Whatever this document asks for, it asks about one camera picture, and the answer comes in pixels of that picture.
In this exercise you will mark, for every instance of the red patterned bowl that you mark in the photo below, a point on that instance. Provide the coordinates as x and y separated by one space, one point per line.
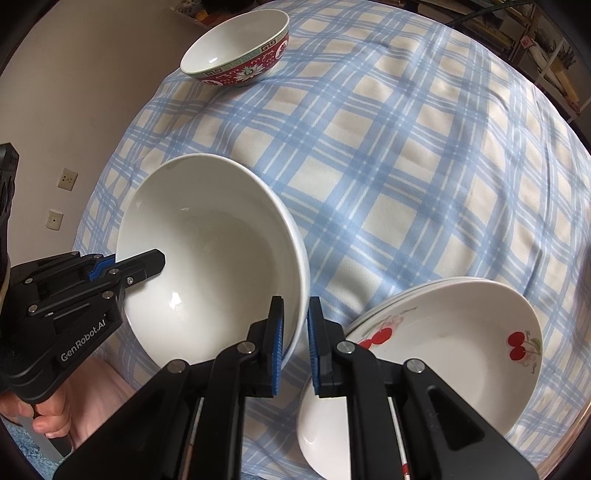
226 41

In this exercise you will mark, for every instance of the white wall power socket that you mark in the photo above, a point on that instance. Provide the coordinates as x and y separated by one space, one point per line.
67 179

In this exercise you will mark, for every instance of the printed plastic floor bag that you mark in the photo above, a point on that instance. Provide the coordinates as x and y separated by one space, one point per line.
196 11

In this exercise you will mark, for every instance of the blue fuzzy cloth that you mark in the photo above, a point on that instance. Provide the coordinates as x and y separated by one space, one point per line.
23 443

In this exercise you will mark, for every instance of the white cherry plate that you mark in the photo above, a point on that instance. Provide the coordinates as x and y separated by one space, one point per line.
415 285
393 299
452 350

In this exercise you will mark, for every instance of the person's left hand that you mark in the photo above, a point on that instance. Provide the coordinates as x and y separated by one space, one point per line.
51 415

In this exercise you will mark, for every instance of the white wall jack plate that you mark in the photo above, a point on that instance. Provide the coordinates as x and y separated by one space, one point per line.
55 220

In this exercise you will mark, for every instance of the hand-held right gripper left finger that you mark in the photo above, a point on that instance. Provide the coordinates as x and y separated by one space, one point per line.
277 350

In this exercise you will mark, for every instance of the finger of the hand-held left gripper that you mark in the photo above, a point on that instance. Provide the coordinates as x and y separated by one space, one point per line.
99 267
147 265

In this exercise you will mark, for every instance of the pink cloth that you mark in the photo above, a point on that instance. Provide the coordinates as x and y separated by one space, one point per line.
101 401

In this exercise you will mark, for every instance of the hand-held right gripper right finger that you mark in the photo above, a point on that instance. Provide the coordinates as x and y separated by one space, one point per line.
314 350

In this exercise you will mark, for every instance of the plain white bowl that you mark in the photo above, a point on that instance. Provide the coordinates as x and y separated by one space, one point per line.
207 240

